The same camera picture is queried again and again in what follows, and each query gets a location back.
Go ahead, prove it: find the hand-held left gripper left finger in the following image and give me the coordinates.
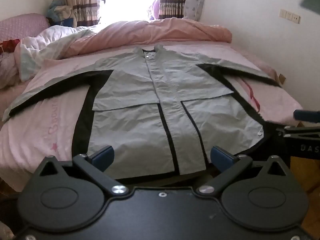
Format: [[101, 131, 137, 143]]
[[34, 145, 130, 196]]

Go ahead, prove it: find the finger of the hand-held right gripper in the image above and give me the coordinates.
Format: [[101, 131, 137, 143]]
[[293, 109, 320, 124], [276, 126, 320, 139]]

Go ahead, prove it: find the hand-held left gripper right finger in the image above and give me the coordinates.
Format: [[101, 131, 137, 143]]
[[196, 146, 292, 196]]

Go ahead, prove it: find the grey and black jacket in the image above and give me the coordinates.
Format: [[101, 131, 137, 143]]
[[2, 44, 282, 180]]

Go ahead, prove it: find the teal clothes pile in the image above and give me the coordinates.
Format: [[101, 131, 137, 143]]
[[46, 0, 76, 27]]

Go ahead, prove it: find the pink printed blanket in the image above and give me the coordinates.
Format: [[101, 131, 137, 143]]
[[0, 41, 303, 193]]

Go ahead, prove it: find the mauve bed sheet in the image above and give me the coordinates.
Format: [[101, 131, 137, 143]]
[[220, 39, 279, 80]]

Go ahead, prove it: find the white duvet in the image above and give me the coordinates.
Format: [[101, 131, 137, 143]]
[[14, 25, 102, 82]]

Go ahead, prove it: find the white floral pillow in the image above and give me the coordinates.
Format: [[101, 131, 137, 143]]
[[0, 52, 22, 89]]

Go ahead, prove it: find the pink quilt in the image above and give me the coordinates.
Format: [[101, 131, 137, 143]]
[[70, 18, 233, 55]]

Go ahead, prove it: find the red cloth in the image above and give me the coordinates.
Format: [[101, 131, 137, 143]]
[[0, 39, 22, 55]]

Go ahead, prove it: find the pink dotted pillow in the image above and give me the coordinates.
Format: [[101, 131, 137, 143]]
[[0, 13, 50, 42]]

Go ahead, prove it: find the white patterned cushion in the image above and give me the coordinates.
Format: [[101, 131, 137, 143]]
[[183, 0, 206, 22]]

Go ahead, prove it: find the purple cloth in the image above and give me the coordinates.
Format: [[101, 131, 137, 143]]
[[147, 0, 163, 20]]

